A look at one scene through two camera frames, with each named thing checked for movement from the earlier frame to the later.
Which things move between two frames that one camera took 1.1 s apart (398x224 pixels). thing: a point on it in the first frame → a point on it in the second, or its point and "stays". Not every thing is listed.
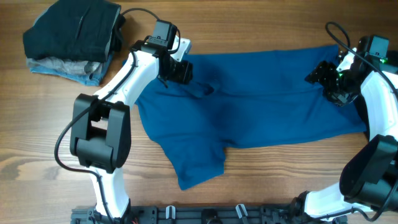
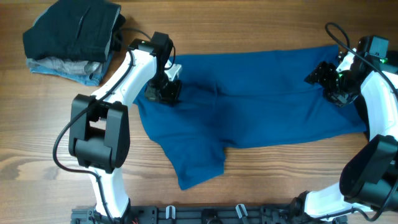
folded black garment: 76,30 stays
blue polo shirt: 244,98 stays
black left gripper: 185,73 → 170,97
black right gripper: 321,74 stays
